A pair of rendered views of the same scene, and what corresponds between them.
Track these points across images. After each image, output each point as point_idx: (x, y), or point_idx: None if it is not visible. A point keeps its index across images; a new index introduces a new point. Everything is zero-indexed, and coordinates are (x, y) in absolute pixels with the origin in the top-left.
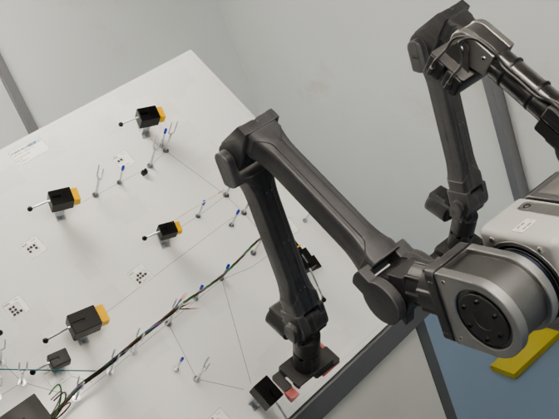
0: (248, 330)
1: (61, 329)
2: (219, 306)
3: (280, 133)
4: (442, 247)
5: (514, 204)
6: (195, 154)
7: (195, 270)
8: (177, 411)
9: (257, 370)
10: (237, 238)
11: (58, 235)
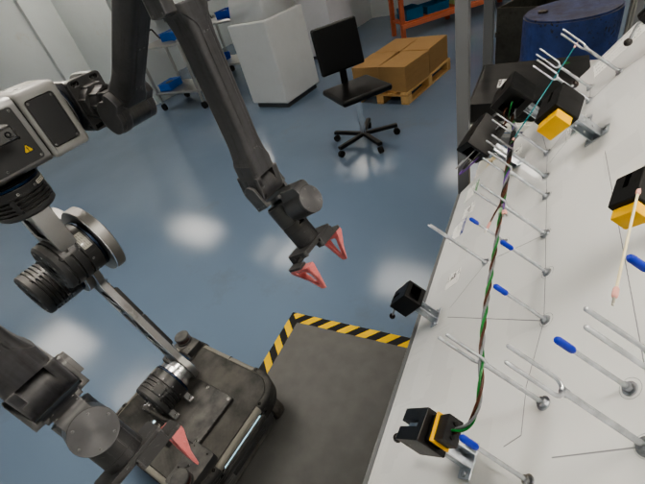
0: (475, 334)
1: (617, 111)
2: (518, 304)
3: None
4: (149, 433)
5: (19, 89)
6: None
7: (584, 278)
8: (482, 242)
9: (447, 328)
10: (590, 386)
11: None
